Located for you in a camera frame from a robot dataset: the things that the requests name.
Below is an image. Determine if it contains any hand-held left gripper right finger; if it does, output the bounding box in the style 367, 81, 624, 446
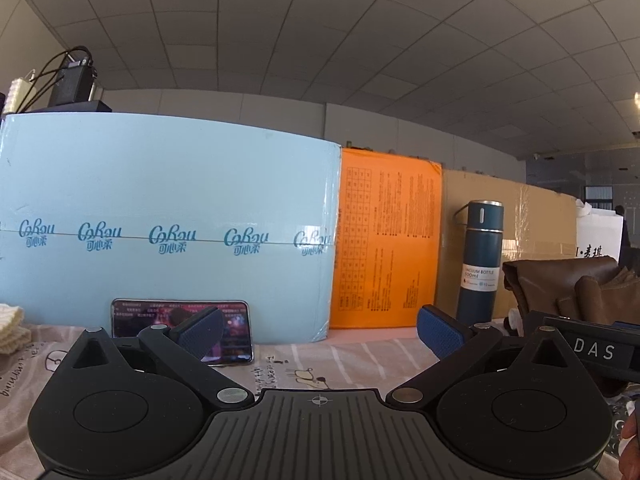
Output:
384, 304, 574, 409

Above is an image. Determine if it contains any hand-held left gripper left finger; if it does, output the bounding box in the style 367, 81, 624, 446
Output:
72, 306, 256, 410

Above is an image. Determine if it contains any brown garment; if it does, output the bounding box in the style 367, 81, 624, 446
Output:
502, 255, 640, 327

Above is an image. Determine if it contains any person's right hand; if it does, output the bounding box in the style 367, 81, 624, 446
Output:
619, 401, 640, 477

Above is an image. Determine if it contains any smartphone with lit screen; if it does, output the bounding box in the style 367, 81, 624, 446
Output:
110, 298, 255, 367

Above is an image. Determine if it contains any dark blue vacuum bottle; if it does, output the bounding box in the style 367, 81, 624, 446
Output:
453, 199, 505, 327

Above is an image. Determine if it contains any orange printed carton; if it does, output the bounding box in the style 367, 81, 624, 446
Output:
329, 145, 444, 331

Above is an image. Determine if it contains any white paper bag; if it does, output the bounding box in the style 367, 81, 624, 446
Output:
574, 199, 627, 262

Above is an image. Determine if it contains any printed beige bedsheet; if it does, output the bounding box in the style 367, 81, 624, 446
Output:
0, 318, 640, 466

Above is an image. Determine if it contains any brown cardboard box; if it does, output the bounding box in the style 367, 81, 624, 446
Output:
435, 167, 582, 322

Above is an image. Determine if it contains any light blue printed carton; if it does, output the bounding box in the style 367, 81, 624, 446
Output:
0, 112, 342, 344

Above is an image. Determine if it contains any cream knitted cloth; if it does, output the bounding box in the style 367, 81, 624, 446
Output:
0, 303, 27, 357

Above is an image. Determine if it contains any black flat tray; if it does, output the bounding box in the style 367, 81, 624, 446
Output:
20, 100, 114, 115

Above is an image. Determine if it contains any black electronic device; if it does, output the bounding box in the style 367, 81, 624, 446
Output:
48, 58, 99, 109

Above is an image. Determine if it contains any white ribbed charger block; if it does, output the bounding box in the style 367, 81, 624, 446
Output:
2, 69, 39, 114

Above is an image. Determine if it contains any black cable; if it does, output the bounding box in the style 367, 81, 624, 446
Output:
29, 46, 97, 84

